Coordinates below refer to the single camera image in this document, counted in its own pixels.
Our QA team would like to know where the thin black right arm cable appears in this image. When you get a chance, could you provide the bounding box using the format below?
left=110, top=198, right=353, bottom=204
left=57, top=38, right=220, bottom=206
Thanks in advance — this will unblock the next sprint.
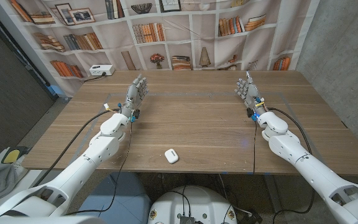
left=252, top=119, right=258, bottom=174

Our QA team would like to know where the dark grey partition panel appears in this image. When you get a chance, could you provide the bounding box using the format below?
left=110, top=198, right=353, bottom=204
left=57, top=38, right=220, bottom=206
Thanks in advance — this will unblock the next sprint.
left=0, top=6, right=58, bottom=162

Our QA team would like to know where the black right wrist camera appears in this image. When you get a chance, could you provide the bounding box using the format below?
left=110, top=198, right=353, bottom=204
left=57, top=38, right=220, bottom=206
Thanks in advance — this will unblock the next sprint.
left=246, top=107, right=259, bottom=122

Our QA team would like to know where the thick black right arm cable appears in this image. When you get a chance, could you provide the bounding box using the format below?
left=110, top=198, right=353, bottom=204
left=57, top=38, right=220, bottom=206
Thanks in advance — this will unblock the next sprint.
left=267, top=106, right=316, bottom=224

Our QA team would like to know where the printed bookshelf backdrop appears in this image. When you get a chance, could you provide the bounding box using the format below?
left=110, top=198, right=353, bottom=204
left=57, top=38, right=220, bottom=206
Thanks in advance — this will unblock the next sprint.
left=0, top=0, right=321, bottom=99

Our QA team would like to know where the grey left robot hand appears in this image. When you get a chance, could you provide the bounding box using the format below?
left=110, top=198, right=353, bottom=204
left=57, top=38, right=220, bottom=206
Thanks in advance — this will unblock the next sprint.
left=120, top=73, right=150, bottom=118

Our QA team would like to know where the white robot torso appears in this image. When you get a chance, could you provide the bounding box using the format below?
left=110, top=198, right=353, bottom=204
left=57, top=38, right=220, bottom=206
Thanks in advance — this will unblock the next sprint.
left=147, top=185, right=238, bottom=224

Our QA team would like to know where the black power adapter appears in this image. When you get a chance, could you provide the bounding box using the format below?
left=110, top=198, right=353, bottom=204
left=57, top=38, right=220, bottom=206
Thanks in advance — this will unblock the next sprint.
left=239, top=208, right=264, bottom=224

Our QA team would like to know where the white power strip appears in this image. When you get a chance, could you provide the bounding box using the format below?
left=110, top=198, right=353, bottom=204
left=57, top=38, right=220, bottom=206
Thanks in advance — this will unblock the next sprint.
left=89, top=64, right=116, bottom=77

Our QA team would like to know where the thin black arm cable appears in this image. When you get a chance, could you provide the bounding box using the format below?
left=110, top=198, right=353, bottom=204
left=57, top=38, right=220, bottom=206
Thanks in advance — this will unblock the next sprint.
left=252, top=119, right=258, bottom=174
left=65, top=119, right=134, bottom=216

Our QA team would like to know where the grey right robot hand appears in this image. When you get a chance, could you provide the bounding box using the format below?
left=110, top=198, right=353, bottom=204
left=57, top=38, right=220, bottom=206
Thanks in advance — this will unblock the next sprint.
left=234, top=70, right=269, bottom=118

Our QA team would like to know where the black power strip cord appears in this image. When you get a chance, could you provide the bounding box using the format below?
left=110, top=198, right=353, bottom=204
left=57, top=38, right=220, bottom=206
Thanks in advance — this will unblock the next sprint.
left=82, top=72, right=107, bottom=84

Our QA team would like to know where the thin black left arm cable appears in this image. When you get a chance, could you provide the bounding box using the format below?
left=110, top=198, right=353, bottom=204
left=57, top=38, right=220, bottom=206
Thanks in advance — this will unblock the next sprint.
left=65, top=119, right=134, bottom=216

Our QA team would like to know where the white AirPods case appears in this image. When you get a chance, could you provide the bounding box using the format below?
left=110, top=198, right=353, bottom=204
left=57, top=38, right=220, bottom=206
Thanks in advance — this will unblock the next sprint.
left=164, top=148, right=180, bottom=165

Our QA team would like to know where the grey table leg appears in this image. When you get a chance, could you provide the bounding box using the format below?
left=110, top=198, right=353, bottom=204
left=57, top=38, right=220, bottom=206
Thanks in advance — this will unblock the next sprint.
left=264, top=174, right=284, bottom=214

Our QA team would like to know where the black torso electronics module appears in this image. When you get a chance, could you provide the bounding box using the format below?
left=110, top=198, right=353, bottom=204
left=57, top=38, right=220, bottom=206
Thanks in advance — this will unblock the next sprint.
left=178, top=214, right=203, bottom=224

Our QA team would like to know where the yellow and black pad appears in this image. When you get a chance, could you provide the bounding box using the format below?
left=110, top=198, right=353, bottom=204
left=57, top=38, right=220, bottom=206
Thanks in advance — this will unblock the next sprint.
left=1, top=146, right=32, bottom=165

